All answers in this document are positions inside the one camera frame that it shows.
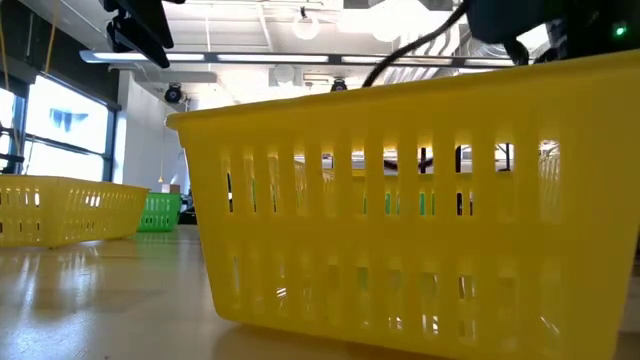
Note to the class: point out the black round ceiling speaker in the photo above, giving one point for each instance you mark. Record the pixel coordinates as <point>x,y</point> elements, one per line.
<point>173,93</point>
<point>338,85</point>

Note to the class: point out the small cardboard box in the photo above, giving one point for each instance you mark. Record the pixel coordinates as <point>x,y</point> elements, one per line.
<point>171,188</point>

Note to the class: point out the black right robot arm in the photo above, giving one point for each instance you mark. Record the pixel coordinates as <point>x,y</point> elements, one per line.
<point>575,25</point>

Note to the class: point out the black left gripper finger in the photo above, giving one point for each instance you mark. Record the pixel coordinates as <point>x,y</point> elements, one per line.
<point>140,46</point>
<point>150,20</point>

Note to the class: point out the yellow slotted plastic basket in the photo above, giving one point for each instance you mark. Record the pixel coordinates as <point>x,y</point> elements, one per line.
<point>350,235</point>
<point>75,183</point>

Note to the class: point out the large bright window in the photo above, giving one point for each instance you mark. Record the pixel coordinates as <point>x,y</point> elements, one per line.
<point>65,150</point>

